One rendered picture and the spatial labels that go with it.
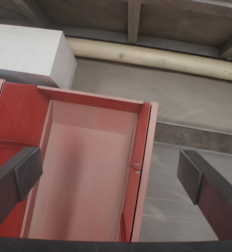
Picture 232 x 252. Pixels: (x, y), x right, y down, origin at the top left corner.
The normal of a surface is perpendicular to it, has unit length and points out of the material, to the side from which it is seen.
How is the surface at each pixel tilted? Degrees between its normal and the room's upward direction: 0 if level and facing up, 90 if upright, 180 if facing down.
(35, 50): 0
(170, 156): 0
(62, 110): 29
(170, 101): 0
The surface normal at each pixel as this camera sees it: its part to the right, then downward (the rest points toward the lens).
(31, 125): 0.98, 0.16
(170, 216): -0.04, -0.17
